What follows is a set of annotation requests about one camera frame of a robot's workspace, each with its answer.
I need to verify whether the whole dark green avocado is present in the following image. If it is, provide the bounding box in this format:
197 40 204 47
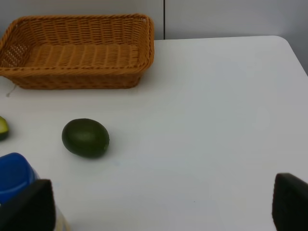
62 118 110 159

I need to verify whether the halved avocado with pit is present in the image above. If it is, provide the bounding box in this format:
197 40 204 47
0 116 10 141

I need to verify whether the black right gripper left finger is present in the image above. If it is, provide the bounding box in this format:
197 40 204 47
0 179 56 231

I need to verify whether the white bottle blue cap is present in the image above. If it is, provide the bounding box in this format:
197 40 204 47
0 153 70 231

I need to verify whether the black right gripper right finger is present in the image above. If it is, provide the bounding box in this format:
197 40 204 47
272 173 308 231

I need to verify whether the orange wicker basket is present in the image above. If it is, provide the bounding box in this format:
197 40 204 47
0 14 154 90

